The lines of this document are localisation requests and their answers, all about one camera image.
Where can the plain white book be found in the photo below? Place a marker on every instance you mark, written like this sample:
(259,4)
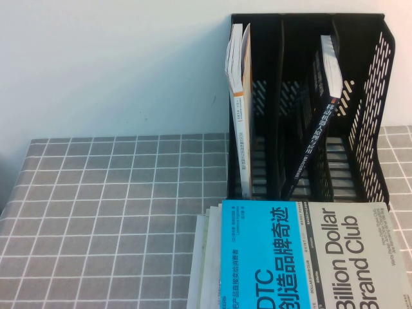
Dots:
(194,277)

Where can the white autonomous driving book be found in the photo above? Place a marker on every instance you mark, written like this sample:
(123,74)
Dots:
(214,257)

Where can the black plastic book stand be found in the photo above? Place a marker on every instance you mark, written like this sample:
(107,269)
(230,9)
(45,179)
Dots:
(273,48)

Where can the blue grey Billion Dollar book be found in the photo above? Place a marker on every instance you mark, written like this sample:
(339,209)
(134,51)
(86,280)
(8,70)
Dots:
(322,257)

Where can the dark navy robotics book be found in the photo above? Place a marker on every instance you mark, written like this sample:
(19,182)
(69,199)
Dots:
(313,138)

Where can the white spine orange cover book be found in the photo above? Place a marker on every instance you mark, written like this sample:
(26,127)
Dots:
(240,145)

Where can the grey checked tablecloth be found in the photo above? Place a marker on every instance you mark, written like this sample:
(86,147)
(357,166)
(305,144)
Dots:
(112,209)

